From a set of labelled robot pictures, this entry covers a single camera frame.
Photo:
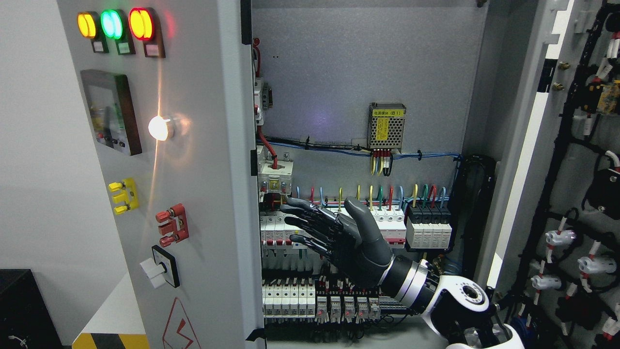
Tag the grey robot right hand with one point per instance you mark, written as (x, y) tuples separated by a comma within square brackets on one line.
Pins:
[(353, 244)]

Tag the grey cabinet door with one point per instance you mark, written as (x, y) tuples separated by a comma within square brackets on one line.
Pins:
[(537, 113), (204, 84)]

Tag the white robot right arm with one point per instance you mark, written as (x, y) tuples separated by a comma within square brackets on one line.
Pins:
[(452, 306)]

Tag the red indicator lamp left door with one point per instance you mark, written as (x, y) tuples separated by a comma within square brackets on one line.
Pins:
[(146, 27)]

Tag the green indicator lamp left door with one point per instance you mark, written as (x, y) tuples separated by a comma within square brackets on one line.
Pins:
[(115, 26)]

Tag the yellow indicator lamp left door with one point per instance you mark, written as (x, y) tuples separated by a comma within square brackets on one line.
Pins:
[(90, 27)]

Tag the white breaker and socket row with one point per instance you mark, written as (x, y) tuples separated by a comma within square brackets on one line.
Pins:
[(275, 232)]

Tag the black surge protector block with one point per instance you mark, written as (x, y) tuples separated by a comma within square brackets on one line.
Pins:
[(426, 234)]

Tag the lower relay terminal row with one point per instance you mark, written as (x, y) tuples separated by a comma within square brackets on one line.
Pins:
[(325, 299)]

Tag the white current transformer group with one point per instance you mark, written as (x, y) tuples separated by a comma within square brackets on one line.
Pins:
[(272, 180)]

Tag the metal mesh power supply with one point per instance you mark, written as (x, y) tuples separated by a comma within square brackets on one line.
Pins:
[(386, 125)]

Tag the red white main breaker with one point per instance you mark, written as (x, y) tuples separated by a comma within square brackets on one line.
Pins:
[(263, 100)]

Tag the red electric hazard warning sticker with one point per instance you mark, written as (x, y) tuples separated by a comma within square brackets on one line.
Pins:
[(178, 332)]

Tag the white glowing indicator lamp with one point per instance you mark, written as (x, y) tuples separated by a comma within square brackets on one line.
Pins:
[(161, 128)]

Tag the black digital power meter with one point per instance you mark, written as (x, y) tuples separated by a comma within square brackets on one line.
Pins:
[(111, 110)]

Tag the red terminal post block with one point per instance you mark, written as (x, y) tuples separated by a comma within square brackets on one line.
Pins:
[(173, 227)]

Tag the white rotary selector switch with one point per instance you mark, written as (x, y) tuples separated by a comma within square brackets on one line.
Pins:
[(161, 268)]

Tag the yellow terminal post block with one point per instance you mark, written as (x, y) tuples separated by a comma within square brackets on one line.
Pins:
[(124, 195)]

